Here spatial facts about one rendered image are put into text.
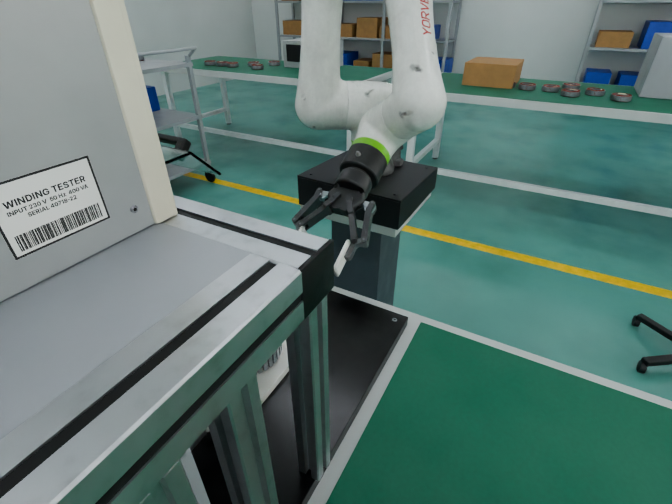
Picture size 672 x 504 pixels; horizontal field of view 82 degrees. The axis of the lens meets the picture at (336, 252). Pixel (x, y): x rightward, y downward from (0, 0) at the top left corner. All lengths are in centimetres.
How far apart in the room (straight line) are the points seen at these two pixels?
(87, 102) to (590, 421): 71
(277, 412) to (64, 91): 47
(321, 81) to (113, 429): 97
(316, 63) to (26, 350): 93
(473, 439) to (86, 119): 58
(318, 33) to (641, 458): 100
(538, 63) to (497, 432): 655
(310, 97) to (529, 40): 602
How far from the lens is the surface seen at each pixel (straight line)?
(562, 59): 695
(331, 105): 109
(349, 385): 63
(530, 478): 63
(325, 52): 106
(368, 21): 703
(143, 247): 32
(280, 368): 64
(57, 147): 29
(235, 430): 30
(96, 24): 31
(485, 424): 65
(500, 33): 700
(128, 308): 26
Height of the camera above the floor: 127
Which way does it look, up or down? 33 degrees down
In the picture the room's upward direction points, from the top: straight up
